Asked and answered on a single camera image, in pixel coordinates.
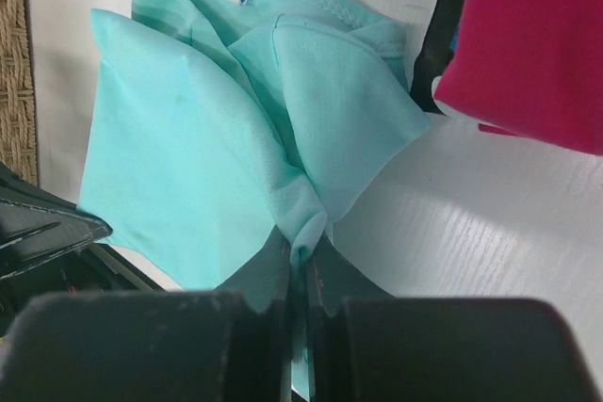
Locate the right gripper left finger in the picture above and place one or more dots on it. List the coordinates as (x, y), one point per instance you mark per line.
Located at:
(232, 343)

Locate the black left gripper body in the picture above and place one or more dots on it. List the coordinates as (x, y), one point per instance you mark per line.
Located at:
(46, 244)

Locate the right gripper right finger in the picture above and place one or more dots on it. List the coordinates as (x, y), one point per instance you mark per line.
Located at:
(367, 345)

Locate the wicker basket with cloth liner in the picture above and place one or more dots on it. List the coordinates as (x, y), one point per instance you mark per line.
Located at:
(18, 108)

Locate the teal t shirt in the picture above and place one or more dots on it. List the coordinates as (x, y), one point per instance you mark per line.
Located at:
(217, 121)

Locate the black t shirt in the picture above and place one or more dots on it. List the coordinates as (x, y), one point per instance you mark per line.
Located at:
(438, 49)

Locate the pink t shirt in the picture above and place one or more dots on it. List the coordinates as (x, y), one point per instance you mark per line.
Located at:
(529, 68)

